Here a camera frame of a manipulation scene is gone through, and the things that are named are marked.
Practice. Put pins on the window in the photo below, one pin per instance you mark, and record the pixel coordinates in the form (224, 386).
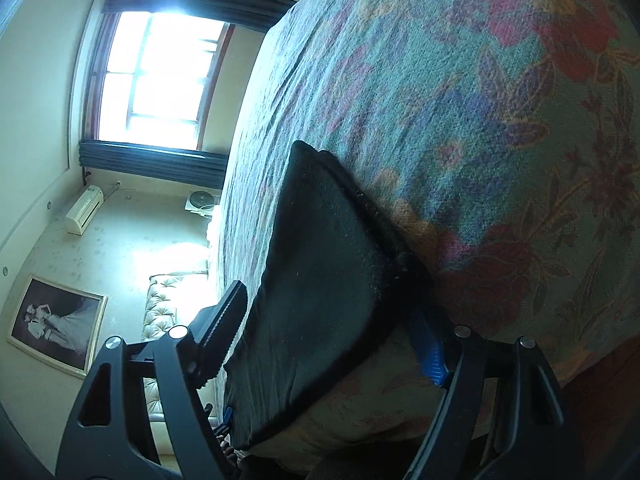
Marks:
(150, 75)

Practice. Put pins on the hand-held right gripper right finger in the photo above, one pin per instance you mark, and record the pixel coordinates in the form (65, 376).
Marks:
(430, 355)

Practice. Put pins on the white air conditioner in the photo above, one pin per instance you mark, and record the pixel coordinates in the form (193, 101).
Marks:
(84, 210)

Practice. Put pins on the bed with floral bedspread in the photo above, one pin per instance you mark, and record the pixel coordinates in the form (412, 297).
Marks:
(450, 110)

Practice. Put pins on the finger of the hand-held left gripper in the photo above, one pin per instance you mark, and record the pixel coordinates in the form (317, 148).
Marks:
(227, 414)

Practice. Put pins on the white fan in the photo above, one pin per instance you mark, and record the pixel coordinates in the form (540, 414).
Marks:
(202, 202)

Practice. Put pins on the cream tufted bed headboard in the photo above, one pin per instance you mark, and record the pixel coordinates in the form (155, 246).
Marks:
(160, 310)

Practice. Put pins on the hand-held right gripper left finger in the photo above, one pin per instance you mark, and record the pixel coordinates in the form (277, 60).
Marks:
(220, 330)

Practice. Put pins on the framed wall picture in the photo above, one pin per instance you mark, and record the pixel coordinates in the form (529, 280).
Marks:
(55, 325)

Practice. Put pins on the black pants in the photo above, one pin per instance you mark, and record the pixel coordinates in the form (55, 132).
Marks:
(310, 285)

